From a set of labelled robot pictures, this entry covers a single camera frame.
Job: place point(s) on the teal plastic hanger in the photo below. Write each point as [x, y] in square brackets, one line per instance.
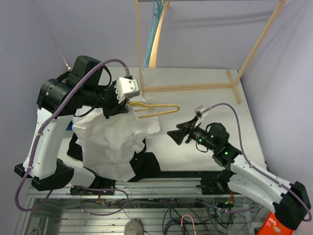
[157, 10]

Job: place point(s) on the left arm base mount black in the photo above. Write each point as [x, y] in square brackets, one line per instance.
[99, 183]

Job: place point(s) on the orange box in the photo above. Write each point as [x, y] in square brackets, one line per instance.
[272, 226]

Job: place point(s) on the light wooden hanger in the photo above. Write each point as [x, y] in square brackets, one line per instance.
[153, 57]

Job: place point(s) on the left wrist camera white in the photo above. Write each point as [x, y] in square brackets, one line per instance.
[126, 88]

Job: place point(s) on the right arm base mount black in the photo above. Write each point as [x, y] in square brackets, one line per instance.
[215, 182]

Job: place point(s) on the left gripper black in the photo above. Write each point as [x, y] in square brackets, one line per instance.
[116, 107]

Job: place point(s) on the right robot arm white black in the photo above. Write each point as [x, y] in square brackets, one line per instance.
[288, 201]

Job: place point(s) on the black garment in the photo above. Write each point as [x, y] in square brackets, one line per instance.
[142, 165]

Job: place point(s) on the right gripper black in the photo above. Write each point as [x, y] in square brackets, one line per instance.
[178, 135]

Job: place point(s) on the yellow plastic hanger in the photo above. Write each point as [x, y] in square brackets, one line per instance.
[152, 110]

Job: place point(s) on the grey perforated shoe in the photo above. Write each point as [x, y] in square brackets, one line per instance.
[134, 227]

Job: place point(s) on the aluminium frame rail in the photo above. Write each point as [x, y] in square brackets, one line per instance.
[147, 188]

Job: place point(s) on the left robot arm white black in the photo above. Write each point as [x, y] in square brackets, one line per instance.
[58, 101]

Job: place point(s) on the white shirt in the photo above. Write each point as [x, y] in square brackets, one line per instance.
[114, 140]

